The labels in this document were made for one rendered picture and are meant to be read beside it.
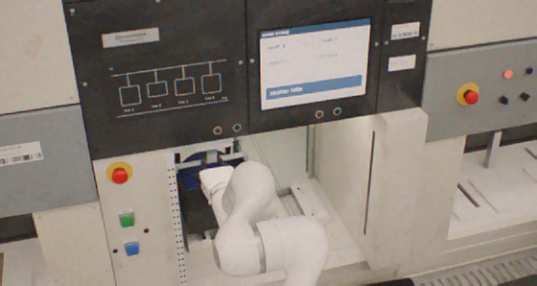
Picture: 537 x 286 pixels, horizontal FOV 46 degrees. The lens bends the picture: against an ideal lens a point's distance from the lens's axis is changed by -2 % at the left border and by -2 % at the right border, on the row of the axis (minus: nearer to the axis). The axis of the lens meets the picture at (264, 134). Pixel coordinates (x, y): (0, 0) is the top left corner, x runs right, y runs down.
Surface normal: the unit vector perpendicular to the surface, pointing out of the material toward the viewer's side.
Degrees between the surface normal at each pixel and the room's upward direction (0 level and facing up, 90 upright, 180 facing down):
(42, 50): 90
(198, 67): 90
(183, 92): 90
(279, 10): 90
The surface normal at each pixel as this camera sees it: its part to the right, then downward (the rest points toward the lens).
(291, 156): -0.01, -0.85
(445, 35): 0.28, 0.50
